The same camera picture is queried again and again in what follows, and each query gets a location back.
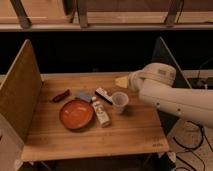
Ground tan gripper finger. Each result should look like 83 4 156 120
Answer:
115 76 128 88

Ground white labelled bottle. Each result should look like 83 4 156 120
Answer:
92 96 111 127

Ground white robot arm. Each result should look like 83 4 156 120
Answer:
115 63 213 128

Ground clear plastic cup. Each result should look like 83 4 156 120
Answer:
112 92 129 114

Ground black and white brush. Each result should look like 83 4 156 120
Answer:
95 87 112 104

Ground blue sponge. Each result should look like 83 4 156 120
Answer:
76 91 92 103

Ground right dark side panel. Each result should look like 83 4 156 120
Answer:
151 37 191 135

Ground orange round plate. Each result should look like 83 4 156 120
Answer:
59 99 94 130

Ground dark red chili pepper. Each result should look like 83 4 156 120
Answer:
51 89 70 103

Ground left wooden side panel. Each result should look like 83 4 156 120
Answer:
0 39 42 171

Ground wooden shelf with brackets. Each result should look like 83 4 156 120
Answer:
0 0 213 32

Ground black floor cables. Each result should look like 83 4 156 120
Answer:
171 56 213 171

